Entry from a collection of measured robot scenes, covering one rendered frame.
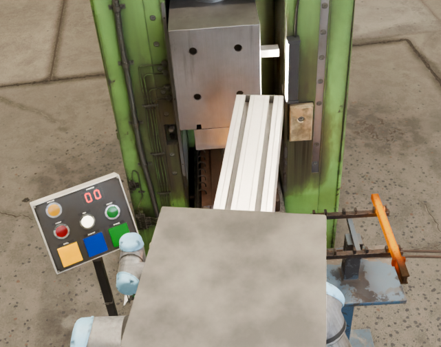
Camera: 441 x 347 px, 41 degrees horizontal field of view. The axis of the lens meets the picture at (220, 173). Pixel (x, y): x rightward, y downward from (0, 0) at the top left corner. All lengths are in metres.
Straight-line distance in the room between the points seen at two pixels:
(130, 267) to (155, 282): 1.05
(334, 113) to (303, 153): 0.22
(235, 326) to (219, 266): 0.10
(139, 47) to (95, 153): 2.34
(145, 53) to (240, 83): 0.36
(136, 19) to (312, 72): 0.67
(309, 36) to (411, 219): 1.93
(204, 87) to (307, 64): 0.41
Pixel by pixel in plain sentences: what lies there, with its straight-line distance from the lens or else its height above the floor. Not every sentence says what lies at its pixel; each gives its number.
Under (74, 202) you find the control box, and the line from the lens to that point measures 2.28.
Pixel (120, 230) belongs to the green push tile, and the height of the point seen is 1.02.
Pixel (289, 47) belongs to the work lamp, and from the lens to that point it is 2.15.
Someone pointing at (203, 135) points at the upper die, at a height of 1.33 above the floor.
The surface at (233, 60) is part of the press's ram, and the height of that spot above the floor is 1.64.
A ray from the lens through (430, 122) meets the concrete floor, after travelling 4.68.
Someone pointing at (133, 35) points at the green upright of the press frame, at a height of 1.69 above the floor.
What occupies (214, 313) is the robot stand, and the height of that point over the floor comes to 2.03.
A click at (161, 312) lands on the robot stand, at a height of 2.03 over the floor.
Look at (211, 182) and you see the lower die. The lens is 2.53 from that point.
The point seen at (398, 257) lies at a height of 0.98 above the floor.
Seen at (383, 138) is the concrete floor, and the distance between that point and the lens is 4.45.
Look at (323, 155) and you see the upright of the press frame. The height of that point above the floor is 1.08.
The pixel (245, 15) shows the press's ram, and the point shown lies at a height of 1.76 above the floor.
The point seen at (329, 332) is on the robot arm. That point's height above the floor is 1.34.
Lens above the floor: 2.64
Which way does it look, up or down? 40 degrees down
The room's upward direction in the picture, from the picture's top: 4 degrees counter-clockwise
